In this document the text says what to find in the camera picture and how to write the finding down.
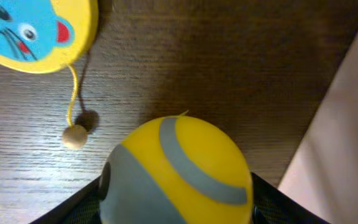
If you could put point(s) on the yellow wooden rattle drum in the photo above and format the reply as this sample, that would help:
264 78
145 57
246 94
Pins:
45 36

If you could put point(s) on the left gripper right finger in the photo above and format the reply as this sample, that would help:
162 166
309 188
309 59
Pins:
271 206

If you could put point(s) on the pink cardboard box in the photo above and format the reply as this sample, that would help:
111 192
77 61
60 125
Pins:
323 174

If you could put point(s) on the yellow grey one-eyed ball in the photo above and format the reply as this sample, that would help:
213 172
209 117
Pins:
176 169

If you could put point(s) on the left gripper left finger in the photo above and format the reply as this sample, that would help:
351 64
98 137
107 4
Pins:
82 207

